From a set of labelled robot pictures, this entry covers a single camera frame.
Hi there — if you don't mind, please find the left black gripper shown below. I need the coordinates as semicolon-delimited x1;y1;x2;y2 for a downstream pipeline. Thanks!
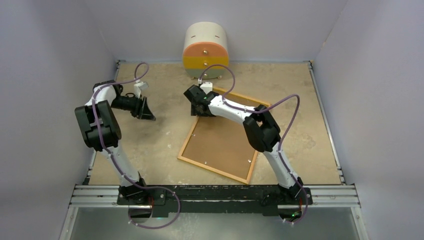
110;93;156;121

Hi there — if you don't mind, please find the yellow wooden picture frame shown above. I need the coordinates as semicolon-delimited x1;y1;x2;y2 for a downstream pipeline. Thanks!
177;86;272;185

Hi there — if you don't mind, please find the brown frame backing board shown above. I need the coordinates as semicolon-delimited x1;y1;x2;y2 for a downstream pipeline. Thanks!
181;94;258;180

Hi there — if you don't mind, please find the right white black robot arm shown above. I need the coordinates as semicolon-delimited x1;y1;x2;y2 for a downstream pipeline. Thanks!
183;85;307;204

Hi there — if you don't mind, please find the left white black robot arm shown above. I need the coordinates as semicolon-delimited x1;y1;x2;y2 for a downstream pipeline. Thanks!
74;80;156;205

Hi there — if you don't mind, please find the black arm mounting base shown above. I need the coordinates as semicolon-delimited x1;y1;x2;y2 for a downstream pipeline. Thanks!
116;184;313;219

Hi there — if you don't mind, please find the round three-drawer mini cabinet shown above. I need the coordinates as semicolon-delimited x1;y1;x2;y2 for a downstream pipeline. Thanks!
182;21;230;79

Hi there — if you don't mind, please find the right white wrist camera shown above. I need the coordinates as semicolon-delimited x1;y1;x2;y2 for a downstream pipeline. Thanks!
197;78;213;94

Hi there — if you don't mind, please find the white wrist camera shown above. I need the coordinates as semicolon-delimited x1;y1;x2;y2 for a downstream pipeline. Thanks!
133;79;149;98
197;78;213;94

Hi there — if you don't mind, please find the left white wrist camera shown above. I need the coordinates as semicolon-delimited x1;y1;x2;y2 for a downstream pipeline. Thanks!
133;79;149;98

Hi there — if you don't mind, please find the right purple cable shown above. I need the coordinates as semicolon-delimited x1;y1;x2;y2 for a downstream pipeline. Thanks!
197;64;301;226

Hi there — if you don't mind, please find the aluminium rail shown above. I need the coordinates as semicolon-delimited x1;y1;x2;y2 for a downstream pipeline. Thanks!
70;185;360;208

